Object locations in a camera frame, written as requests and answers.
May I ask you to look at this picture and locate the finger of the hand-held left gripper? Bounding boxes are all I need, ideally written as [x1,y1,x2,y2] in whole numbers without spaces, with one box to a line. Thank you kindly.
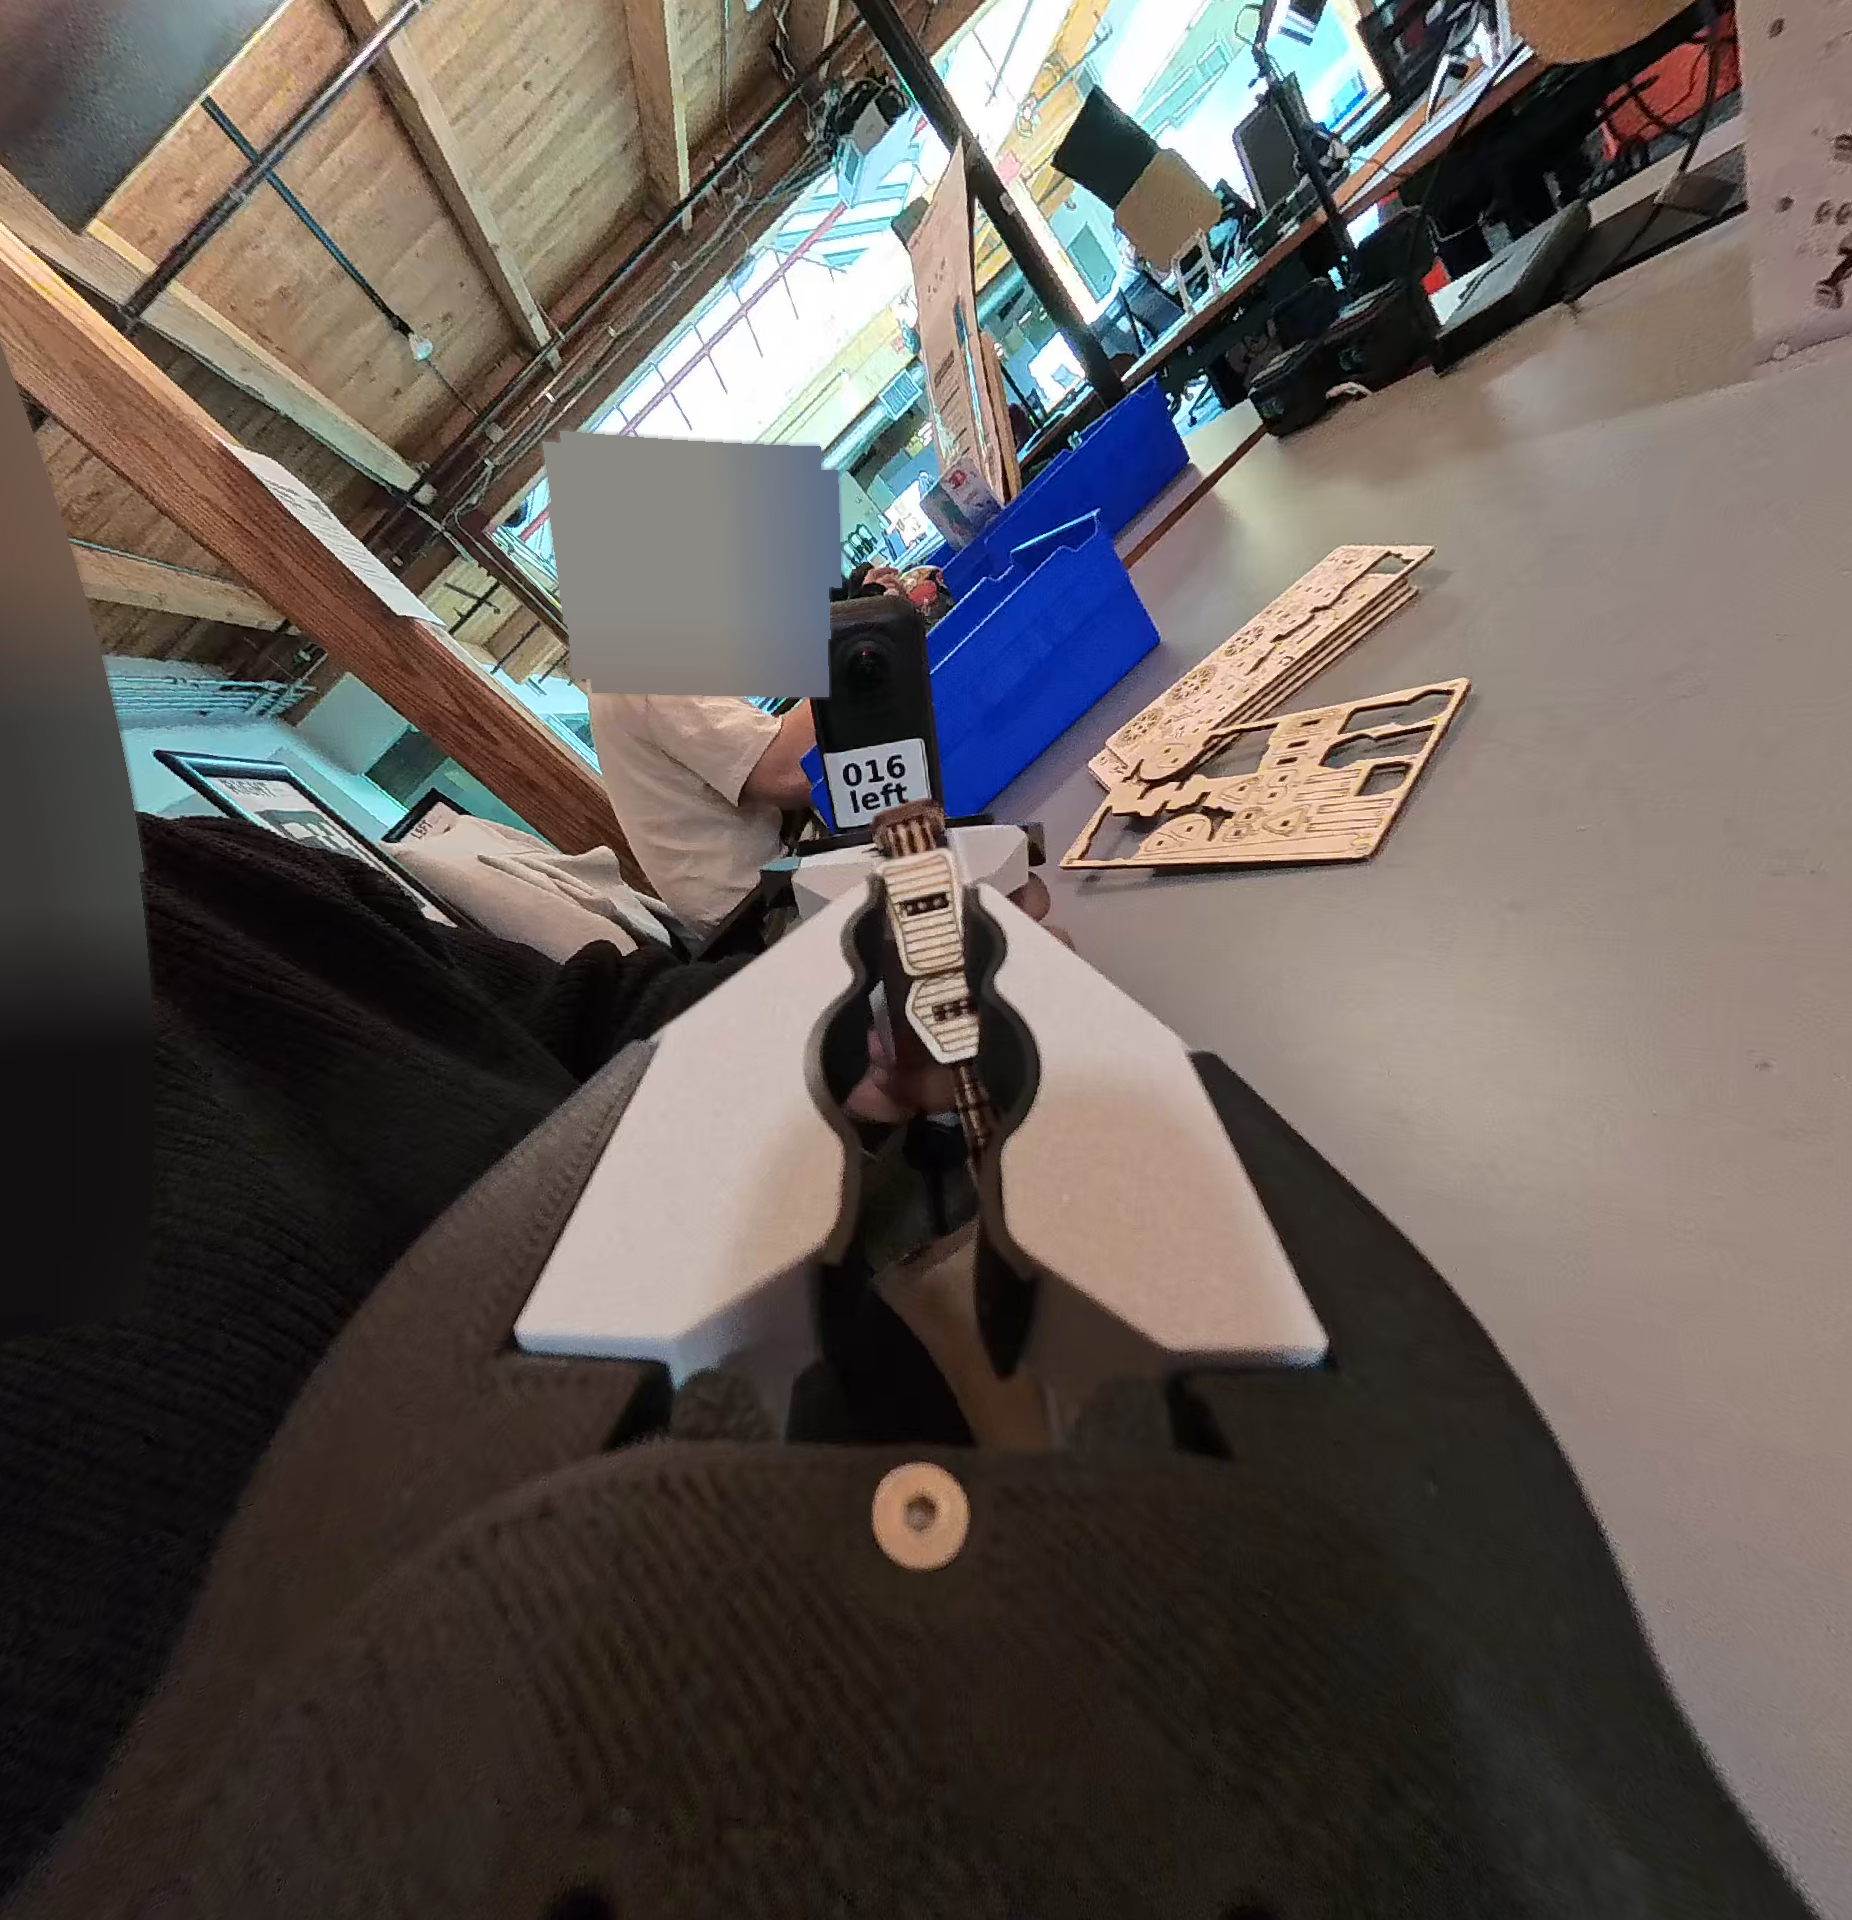
[938,822,1053,901]
[788,847,886,939]

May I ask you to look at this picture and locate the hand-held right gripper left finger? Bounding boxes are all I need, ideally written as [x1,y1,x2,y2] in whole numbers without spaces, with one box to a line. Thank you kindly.
[513,882,886,1383]

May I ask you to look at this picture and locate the black diagonal pole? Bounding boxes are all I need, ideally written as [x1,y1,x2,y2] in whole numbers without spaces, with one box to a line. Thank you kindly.
[851,0,1136,402]

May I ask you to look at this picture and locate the person's left hand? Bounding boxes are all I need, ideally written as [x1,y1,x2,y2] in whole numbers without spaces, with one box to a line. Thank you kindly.
[842,872,1078,1132]

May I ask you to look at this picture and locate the blue plastic bin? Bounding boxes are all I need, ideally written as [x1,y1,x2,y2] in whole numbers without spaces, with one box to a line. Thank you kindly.
[927,517,1163,819]
[927,375,1190,580]

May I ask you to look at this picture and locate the black equipment cases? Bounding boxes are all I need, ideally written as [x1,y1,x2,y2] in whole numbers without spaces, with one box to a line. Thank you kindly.
[1243,210,1444,440]

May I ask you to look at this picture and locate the stack of wooden puzzle sheets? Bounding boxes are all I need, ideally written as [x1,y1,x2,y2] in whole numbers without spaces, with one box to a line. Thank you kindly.
[1088,541,1437,790]

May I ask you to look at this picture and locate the black framed marker poster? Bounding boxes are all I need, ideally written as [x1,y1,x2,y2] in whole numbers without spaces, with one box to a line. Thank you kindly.
[157,746,469,928]

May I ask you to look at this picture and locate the white paper sign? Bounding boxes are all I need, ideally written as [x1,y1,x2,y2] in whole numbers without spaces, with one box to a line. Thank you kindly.
[233,438,452,625]

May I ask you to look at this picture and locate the tall cardboard panel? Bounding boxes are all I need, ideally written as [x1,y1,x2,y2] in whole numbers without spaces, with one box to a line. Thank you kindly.
[892,138,1025,517]

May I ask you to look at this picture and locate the wooden ceiling beam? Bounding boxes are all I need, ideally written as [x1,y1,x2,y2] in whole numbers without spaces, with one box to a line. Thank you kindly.
[0,186,651,894]

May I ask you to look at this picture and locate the beige cloth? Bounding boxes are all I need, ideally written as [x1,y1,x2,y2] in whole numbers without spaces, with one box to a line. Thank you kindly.
[390,822,679,965]

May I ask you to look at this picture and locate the engraved wooden puzzle piece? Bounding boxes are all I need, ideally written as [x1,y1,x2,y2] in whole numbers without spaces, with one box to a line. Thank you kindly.
[883,848,1006,1160]

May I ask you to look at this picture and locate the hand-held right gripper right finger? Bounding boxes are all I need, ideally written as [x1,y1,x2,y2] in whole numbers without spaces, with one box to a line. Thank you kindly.
[963,882,1334,1372]

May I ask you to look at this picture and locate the wooden puzzle sheet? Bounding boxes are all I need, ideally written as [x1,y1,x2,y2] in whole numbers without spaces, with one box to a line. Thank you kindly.
[1059,679,1473,875]

